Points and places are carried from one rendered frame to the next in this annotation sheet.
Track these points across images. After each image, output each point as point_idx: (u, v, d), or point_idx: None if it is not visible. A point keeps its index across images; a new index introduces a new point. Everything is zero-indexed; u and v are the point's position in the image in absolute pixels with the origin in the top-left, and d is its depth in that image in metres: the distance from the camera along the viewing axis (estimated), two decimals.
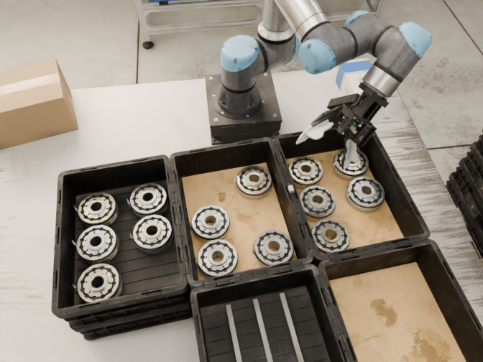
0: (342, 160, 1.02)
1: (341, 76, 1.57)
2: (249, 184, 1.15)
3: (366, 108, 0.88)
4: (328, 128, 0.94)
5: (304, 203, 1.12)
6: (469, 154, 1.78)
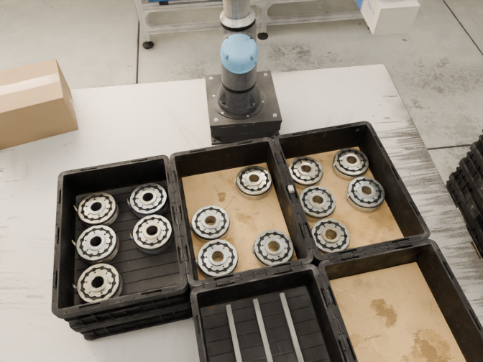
0: None
1: None
2: (249, 184, 1.15)
3: None
4: None
5: (304, 203, 1.12)
6: (469, 154, 1.78)
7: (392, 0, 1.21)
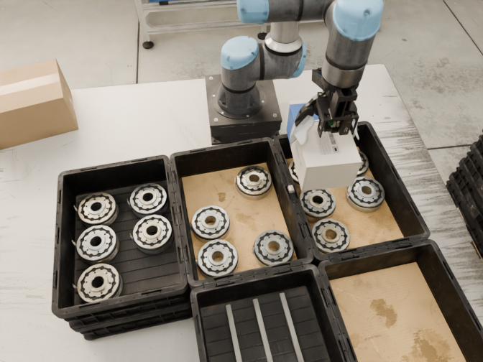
0: (348, 129, 0.92)
1: (292, 126, 0.96)
2: (249, 184, 1.15)
3: (334, 110, 0.76)
4: (310, 127, 0.85)
5: (304, 203, 1.12)
6: (469, 154, 1.78)
7: (324, 151, 0.88)
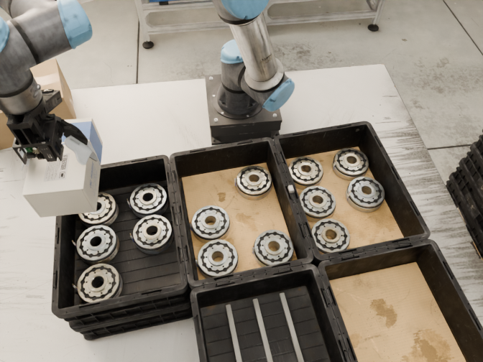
0: None
1: None
2: (249, 184, 1.15)
3: (16, 137, 0.72)
4: (26, 152, 0.81)
5: (304, 203, 1.12)
6: (469, 154, 1.78)
7: (49, 177, 0.83)
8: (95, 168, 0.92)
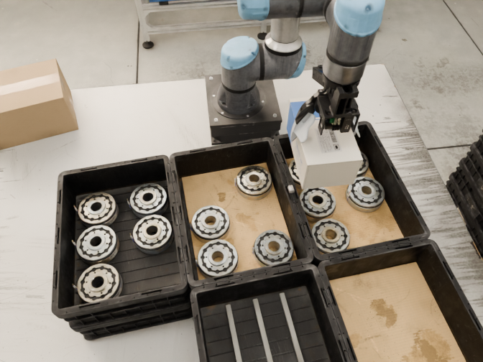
0: (349, 127, 0.92)
1: (292, 123, 0.95)
2: (249, 184, 1.15)
3: (335, 107, 0.76)
4: (311, 125, 0.85)
5: (304, 203, 1.12)
6: (469, 154, 1.78)
7: (325, 149, 0.87)
8: None
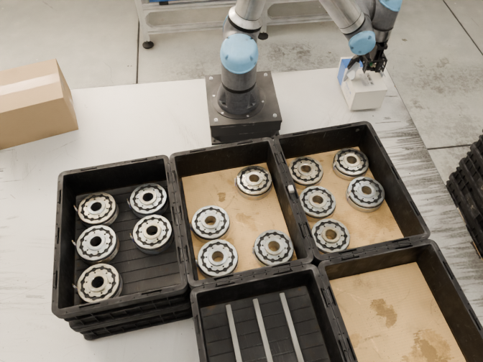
0: (378, 72, 1.53)
1: (343, 72, 1.56)
2: (249, 184, 1.15)
3: (374, 55, 1.37)
4: (357, 69, 1.46)
5: (304, 203, 1.12)
6: (469, 154, 1.78)
7: (365, 84, 1.48)
8: None
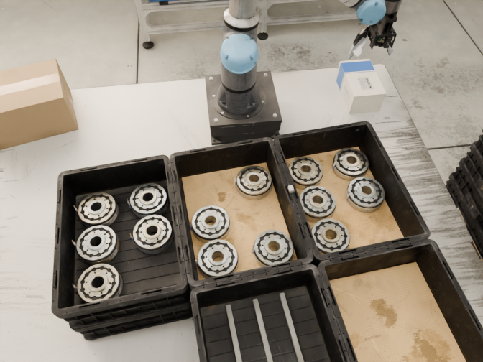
0: (387, 49, 1.44)
1: (342, 75, 1.57)
2: (249, 184, 1.15)
3: (382, 29, 1.28)
4: (364, 44, 1.37)
5: (304, 203, 1.12)
6: (469, 154, 1.78)
7: (364, 87, 1.49)
8: None
